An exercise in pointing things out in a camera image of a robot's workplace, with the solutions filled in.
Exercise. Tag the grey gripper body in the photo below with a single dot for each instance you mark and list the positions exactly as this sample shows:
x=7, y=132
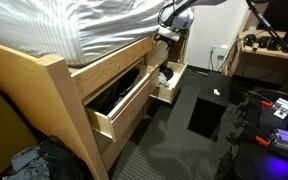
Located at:
x=169, y=35

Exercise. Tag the wooden drawer with black clothes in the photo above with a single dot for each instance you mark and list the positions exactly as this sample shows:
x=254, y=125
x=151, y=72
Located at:
x=134, y=106

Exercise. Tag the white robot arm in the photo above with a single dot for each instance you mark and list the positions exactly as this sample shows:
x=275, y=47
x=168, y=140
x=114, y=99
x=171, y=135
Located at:
x=184, y=18

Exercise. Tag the wooden drawer with grey cloth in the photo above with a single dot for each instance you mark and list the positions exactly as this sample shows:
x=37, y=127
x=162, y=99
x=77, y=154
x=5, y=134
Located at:
x=165, y=96

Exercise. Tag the plain wooden drawer front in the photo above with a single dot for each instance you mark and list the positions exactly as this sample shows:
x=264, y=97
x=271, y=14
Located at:
x=124, y=145
x=124, y=135

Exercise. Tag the dark navy garment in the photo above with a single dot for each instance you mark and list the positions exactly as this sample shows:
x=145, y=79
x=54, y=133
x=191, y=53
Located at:
x=168, y=72

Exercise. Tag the crumpled grey white garment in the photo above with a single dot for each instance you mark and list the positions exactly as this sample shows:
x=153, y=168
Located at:
x=161, y=80

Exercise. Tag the white power adapter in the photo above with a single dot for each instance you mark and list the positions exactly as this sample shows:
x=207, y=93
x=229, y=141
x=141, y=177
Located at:
x=222, y=50

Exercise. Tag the pile of black clothes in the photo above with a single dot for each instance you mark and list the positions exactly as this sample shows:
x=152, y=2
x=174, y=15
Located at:
x=124, y=86

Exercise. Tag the black headphones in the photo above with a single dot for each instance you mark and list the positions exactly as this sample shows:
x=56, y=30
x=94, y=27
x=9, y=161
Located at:
x=249, y=40

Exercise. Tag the black computer tower case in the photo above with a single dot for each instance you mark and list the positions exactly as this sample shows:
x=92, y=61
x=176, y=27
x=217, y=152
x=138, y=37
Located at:
x=205, y=116

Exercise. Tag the wooden desk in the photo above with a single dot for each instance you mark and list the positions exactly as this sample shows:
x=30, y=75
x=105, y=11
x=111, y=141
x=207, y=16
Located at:
x=267, y=53

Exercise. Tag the mattress with white sheet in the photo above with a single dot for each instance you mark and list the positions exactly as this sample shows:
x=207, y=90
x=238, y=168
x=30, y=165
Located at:
x=67, y=26

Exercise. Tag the black computer monitor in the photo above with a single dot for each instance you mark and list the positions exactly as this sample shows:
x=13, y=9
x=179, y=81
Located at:
x=284, y=15

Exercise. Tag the black robot table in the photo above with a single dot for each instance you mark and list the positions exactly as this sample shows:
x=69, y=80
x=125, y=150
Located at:
x=260, y=160

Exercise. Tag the crumpled clothes pile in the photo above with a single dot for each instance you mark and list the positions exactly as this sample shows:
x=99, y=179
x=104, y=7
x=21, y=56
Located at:
x=64, y=160

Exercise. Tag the grey blue floor garment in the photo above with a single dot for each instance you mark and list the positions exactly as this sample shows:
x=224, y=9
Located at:
x=27, y=163

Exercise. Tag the tan furniture panel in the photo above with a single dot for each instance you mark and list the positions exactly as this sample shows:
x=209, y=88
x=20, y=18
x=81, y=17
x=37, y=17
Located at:
x=4, y=133

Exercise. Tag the white wall outlet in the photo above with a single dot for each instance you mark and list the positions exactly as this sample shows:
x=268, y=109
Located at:
x=212, y=48

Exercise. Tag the wooden bed frame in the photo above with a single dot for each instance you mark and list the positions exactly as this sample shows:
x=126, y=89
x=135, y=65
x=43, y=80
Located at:
x=50, y=100

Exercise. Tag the silver metal bracket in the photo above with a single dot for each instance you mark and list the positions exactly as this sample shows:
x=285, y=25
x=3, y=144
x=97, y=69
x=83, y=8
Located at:
x=285, y=108

